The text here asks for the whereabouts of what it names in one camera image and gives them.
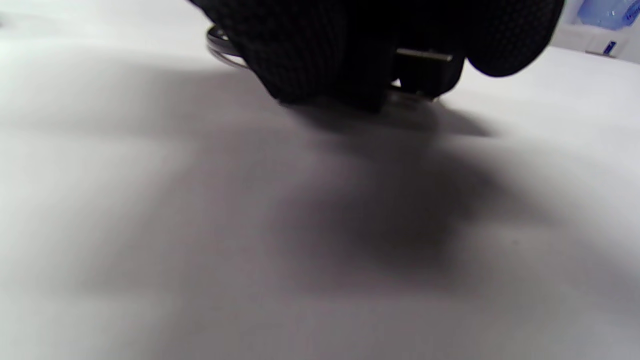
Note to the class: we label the person's right hand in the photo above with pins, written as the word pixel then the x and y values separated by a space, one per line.
pixel 350 40

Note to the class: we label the blue plastic object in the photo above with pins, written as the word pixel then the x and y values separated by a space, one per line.
pixel 607 12

